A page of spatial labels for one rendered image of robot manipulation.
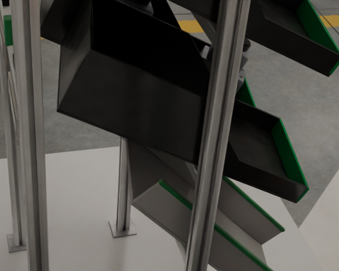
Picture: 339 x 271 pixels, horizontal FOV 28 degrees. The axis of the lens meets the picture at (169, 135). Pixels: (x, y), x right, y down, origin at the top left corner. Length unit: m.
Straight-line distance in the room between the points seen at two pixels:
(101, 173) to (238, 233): 0.41
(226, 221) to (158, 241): 0.25
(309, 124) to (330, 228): 1.83
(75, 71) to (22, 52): 0.10
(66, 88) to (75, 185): 0.62
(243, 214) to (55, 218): 0.38
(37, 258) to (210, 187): 0.18
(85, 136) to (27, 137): 2.21
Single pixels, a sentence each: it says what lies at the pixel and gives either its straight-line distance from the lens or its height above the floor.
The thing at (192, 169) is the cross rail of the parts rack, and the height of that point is 1.23.
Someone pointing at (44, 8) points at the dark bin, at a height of 1.32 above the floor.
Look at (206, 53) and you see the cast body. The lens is 0.87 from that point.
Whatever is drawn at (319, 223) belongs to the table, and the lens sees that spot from 1.23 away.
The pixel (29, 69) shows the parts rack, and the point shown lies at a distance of 0.55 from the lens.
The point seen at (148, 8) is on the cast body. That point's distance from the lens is 0.81.
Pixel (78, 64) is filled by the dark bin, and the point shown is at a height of 1.35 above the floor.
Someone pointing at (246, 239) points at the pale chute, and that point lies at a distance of 0.93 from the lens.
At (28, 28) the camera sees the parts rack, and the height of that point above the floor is 1.42.
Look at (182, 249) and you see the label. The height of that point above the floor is 1.11.
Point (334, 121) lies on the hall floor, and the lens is 3.09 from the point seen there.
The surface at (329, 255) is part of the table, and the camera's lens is 1.18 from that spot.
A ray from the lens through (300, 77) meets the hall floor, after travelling 3.36.
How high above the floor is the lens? 1.67
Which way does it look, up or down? 36 degrees down
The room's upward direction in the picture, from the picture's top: 6 degrees clockwise
